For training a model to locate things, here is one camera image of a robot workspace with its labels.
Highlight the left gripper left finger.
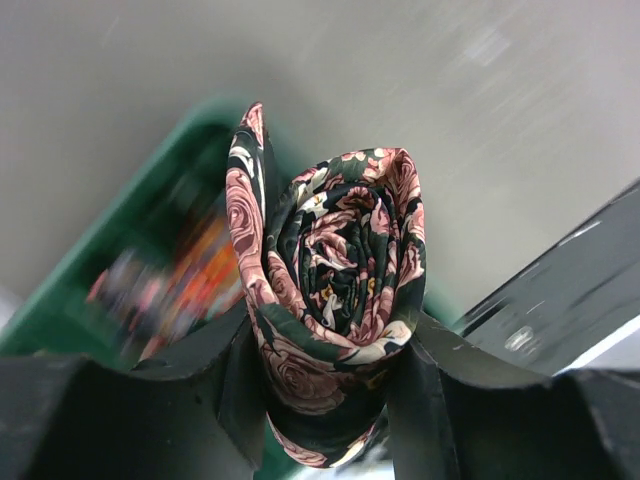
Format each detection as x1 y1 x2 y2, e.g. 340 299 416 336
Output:
1 304 265 479

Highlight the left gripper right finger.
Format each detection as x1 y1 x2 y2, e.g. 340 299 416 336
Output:
388 309 639 479

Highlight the pink floral dark tie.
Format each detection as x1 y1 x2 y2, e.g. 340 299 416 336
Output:
226 103 427 469

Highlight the rolled purple floral tie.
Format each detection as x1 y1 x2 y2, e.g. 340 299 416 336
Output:
87 248 175 363

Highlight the rolled red pattern tie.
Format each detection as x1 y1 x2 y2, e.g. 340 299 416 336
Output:
161 210 243 337

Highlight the green divided organizer tray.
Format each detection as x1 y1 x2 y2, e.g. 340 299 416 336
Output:
0 94 464 480

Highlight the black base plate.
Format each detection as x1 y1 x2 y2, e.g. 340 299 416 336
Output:
456 184 639 375

